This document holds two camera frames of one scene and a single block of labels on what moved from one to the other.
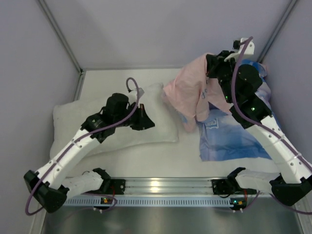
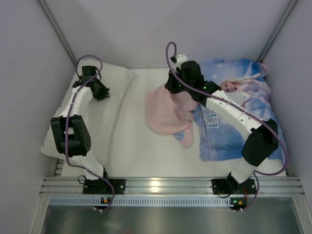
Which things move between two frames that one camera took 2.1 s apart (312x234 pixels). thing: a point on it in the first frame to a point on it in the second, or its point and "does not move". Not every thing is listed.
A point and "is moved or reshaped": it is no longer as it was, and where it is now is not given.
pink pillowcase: (191, 89) is moved or reshaped
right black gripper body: (215, 64) to (173, 86)
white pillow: (68, 119) to (101, 114)
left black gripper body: (139, 117) to (101, 90)
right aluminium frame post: (279, 29) does not move
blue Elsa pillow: (222, 137) does not move
